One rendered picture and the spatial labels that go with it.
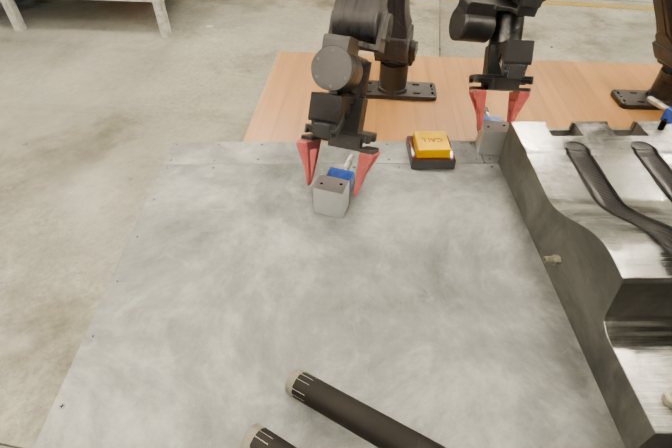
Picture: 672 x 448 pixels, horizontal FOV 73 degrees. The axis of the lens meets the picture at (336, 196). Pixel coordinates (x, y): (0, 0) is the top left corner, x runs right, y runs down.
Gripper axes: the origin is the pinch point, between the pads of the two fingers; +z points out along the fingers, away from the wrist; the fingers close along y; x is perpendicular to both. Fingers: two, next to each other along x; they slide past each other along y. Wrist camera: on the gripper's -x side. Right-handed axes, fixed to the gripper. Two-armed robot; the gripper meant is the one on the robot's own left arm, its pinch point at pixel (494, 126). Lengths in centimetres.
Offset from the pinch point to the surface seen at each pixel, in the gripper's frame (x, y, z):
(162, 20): 232, -179, -50
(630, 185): -19.0, 15.9, 6.7
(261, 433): -50, -31, 30
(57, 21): 256, -275, -50
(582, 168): -15.7, 10.3, 5.0
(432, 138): -3.0, -11.6, 2.7
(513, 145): -8.8, 1.5, 2.7
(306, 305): -33, -30, 24
